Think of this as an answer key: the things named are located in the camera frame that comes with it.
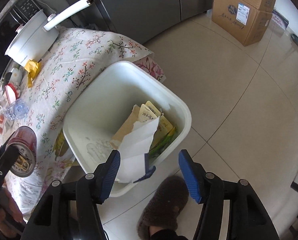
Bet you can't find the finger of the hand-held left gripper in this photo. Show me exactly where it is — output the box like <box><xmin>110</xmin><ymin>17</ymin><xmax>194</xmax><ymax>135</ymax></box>
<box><xmin>0</xmin><ymin>145</ymin><xmax>19</xmax><ymax>201</ymax></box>

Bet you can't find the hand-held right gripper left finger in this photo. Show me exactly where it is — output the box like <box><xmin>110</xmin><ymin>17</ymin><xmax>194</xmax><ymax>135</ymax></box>
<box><xmin>21</xmin><ymin>150</ymin><xmax>121</xmax><ymax>240</ymax></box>

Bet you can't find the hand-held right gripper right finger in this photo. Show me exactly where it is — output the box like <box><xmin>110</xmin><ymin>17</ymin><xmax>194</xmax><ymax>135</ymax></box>
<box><xmin>178</xmin><ymin>149</ymin><xmax>281</xmax><ymax>240</ymax></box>

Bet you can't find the white paper packaging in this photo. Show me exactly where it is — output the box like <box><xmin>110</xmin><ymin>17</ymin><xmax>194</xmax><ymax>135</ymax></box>
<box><xmin>115</xmin><ymin>117</ymin><xmax>162</xmax><ymax>183</ymax></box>

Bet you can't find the red drink can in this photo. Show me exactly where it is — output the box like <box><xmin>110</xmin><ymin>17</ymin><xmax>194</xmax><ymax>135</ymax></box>
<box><xmin>7</xmin><ymin>126</ymin><xmax>37</xmax><ymax>178</ymax></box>

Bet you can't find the yellow printed packet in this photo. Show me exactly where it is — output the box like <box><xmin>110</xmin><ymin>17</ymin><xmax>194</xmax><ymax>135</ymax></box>
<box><xmin>153</xmin><ymin>115</ymin><xmax>177</xmax><ymax>143</ymax></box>

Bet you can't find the white plastic bin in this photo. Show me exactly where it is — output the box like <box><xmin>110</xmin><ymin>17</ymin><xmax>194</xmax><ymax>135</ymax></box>
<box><xmin>62</xmin><ymin>60</ymin><xmax>192</xmax><ymax>197</ymax></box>

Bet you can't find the person's left hand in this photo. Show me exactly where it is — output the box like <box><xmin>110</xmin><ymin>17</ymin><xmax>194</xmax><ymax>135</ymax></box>
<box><xmin>0</xmin><ymin>190</ymin><xmax>25</xmax><ymax>233</ymax></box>

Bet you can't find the brown fuzzy slipper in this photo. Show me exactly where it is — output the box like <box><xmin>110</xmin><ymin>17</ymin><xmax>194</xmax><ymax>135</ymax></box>
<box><xmin>136</xmin><ymin>175</ymin><xmax>189</xmax><ymax>240</ymax></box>

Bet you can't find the flowered under tablecloth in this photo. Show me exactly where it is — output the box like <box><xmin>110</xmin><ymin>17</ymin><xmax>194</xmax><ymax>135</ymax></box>
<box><xmin>4</xmin><ymin>56</ymin><xmax>164</xmax><ymax>220</ymax></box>

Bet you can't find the crushed clear plastic bottle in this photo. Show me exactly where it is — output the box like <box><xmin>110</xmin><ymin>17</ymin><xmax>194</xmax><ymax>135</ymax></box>
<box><xmin>4</xmin><ymin>98</ymin><xmax>30</xmax><ymax>120</ymax></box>

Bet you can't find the person's black trouser leg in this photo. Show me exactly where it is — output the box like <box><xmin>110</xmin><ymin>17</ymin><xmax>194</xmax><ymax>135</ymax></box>
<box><xmin>149</xmin><ymin>226</ymin><xmax>187</xmax><ymax>240</ymax></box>

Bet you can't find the red rimmed white lid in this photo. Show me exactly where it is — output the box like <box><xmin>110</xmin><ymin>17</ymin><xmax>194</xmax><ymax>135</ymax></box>
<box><xmin>4</xmin><ymin>83</ymin><xmax>21</xmax><ymax>101</ymax></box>

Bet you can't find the yellow crumpled wrapper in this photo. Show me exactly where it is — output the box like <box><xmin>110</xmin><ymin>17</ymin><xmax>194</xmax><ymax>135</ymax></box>
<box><xmin>24</xmin><ymin>59</ymin><xmax>42</xmax><ymax>88</ymax></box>

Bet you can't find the floral tablecloth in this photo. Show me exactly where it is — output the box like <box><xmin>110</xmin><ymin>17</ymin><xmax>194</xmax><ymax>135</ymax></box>
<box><xmin>0</xmin><ymin>26</ymin><xmax>154</xmax><ymax>218</ymax></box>

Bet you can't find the white electric pot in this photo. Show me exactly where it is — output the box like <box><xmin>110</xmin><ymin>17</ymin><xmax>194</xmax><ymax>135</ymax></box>
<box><xmin>4</xmin><ymin>0</ymin><xmax>94</xmax><ymax>67</ymax></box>

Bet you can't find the black microwave oven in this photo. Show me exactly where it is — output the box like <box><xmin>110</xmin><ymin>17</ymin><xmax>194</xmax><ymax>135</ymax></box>
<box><xmin>0</xmin><ymin>0</ymin><xmax>43</xmax><ymax>80</ymax></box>

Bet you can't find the grey refrigerator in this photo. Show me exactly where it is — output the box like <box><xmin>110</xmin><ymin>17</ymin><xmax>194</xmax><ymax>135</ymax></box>
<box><xmin>81</xmin><ymin>0</ymin><xmax>217</xmax><ymax>44</ymax></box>

